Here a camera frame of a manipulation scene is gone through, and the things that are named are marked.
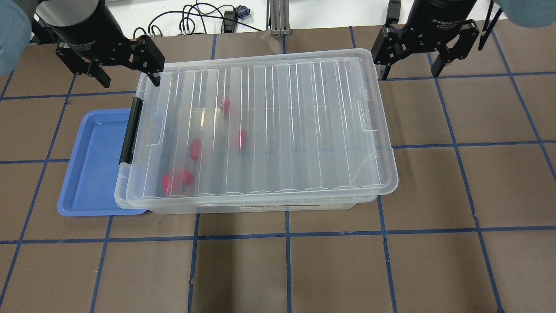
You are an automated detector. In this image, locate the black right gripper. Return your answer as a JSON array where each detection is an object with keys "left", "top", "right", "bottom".
[{"left": 371, "top": 0, "right": 479, "bottom": 81}]

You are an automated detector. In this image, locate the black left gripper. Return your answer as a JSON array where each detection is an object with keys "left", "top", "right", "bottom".
[{"left": 36, "top": 0, "right": 165, "bottom": 89}]

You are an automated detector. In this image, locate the red block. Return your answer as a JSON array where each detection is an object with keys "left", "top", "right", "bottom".
[
  {"left": 238, "top": 128, "right": 248, "bottom": 150},
  {"left": 189, "top": 139, "right": 202, "bottom": 162},
  {"left": 220, "top": 97, "right": 230, "bottom": 116},
  {"left": 162, "top": 169, "right": 195, "bottom": 197}
]

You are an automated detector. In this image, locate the clear plastic box lid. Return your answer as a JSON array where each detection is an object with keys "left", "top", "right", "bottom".
[{"left": 114, "top": 48, "right": 399, "bottom": 210}]

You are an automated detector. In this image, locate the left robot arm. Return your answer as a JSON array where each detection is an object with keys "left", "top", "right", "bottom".
[{"left": 0, "top": 0, "right": 165, "bottom": 88}]

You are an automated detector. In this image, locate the blue plastic tray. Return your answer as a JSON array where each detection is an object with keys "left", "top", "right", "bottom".
[{"left": 57, "top": 109, "right": 146, "bottom": 216}]

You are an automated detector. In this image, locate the clear plastic storage box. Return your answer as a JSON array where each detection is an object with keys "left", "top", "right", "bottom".
[{"left": 148, "top": 196, "right": 381, "bottom": 214}]

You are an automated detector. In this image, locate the black cables bundle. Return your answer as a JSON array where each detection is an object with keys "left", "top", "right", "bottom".
[{"left": 132, "top": 2, "right": 265, "bottom": 40}]

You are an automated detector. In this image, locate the black box latch handle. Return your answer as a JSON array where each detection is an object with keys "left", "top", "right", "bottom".
[{"left": 119, "top": 97, "right": 143, "bottom": 164}]

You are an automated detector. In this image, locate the aluminium frame post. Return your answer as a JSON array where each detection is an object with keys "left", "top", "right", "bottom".
[{"left": 266, "top": 0, "right": 291, "bottom": 36}]

